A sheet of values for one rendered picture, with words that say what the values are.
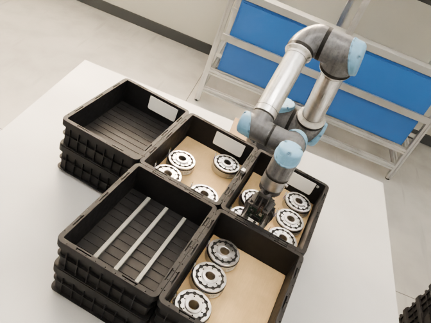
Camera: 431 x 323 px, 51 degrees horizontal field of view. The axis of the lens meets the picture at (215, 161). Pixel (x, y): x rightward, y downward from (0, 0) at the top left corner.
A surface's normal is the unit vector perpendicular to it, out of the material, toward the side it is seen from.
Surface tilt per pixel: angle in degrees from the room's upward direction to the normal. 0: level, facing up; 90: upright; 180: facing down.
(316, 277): 0
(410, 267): 0
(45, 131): 0
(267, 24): 90
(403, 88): 90
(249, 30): 90
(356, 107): 90
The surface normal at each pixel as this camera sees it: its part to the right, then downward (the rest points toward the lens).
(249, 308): 0.31, -0.73
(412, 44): -0.22, 0.56
